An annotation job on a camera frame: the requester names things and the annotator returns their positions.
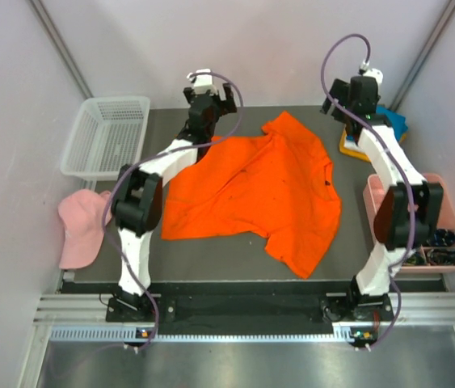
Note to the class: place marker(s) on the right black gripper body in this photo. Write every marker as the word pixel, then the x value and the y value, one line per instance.
pixel 375 99

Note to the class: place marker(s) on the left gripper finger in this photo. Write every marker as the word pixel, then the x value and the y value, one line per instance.
pixel 228 104
pixel 189 94

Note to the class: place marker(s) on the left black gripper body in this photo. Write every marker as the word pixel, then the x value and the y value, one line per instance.
pixel 217 109

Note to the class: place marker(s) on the orange t shirt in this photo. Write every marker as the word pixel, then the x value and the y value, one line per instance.
pixel 278 185

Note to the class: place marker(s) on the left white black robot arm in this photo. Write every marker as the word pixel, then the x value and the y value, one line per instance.
pixel 137 204

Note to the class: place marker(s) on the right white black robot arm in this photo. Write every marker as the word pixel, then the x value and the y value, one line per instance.
pixel 410 209

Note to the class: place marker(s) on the folded blue t shirt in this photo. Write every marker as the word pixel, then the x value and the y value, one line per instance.
pixel 398 122

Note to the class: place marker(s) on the folded white t shirt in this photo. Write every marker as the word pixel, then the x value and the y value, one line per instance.
pixel 350 144

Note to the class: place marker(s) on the folded yellow t shirt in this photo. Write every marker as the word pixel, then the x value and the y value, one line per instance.
pixel 359 155

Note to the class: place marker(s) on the white perforated plastic basket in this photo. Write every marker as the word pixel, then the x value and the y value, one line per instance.
pixel 108 133

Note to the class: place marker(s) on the pink compartment organizer tray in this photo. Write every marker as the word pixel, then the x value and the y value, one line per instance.
pixel 373 195

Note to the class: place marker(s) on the pink baseball cap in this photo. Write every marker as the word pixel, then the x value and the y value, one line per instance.
pixel 81 214

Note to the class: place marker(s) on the dark green rolled sock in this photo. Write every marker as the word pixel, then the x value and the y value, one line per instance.
pixel 416 259

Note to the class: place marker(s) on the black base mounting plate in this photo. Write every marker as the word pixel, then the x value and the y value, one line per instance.
pixel 228 311

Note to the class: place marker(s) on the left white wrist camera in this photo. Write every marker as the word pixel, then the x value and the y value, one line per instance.
pixel 202 82

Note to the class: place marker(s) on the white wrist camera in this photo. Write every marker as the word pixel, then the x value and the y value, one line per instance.
pixel 202 82
pixel 367 71

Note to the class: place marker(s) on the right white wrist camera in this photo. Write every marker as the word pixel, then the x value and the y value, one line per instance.
pixel 367 71

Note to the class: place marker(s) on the aluminium frame rail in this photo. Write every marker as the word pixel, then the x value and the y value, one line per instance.
pixel 415 309

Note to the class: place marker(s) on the grey slotted cable duct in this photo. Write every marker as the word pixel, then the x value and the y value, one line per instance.
pixel 139 335

